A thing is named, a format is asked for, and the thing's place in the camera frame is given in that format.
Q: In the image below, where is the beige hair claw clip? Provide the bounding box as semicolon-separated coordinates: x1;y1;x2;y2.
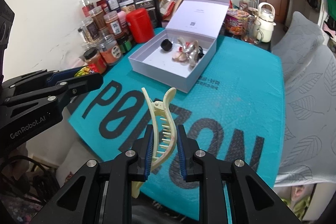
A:
178;38;202;68

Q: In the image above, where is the black-lid red spice jar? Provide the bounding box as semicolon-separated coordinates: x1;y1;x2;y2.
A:
83;48;108;74

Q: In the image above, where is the yellow snack packet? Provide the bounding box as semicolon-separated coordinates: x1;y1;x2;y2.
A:
74;66;98;78

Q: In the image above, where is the brown spice jar white label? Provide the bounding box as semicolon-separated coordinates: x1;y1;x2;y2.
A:
104;11;126;38

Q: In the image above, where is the pink and black bag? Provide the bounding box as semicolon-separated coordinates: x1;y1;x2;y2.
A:
322;21;336;38

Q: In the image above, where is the instant noodle cup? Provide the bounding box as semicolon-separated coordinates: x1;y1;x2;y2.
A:
226;9;250;35

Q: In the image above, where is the black round ring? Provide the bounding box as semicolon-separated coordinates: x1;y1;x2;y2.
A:
160;39;173;52

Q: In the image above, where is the red snack packet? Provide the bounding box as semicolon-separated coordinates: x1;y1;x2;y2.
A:
163;1;177;20

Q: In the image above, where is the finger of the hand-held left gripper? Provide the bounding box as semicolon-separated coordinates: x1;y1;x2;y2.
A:
3;72;104;120
1;69;80;95

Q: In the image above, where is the dark red spice jar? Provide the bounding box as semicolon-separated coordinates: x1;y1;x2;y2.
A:
97;0;111;14

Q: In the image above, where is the grey leaf-pattern chair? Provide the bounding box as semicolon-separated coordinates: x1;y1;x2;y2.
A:
273;44;336;188
272;11;324;80

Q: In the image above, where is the pink bottle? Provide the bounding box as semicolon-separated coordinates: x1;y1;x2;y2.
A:
117;11;128;28

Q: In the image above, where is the seed-filled clear jar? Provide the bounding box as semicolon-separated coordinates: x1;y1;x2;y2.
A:
78;19;101;42

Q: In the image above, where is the teal bubble mailer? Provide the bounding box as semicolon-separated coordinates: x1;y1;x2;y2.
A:
67;27;285;222

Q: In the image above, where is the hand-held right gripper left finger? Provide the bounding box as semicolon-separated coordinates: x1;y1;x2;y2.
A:
31;124;155;224

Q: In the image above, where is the red canister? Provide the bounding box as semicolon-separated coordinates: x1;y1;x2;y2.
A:
126;8;155;43

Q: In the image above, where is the dark tall spice jar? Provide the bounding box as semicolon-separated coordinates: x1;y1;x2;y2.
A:
104;0;121;13

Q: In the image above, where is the cream hair claw clip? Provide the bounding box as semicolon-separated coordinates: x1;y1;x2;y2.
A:
131;87;177;199

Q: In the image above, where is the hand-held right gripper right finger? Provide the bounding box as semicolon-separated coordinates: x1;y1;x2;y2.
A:
176;124;302;224

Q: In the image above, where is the glass mug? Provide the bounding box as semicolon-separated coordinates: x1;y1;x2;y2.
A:
241;15;264;45

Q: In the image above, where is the orange powder spice jar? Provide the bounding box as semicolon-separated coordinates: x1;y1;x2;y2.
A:
97;36;124;65

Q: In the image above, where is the white kettle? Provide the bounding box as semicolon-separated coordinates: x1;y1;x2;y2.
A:
253;3;277;43

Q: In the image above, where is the dark green jar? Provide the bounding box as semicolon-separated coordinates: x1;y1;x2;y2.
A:
117;35;132;53

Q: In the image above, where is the white hinged-lid gift box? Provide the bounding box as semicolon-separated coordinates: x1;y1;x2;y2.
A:
128;0;230;94

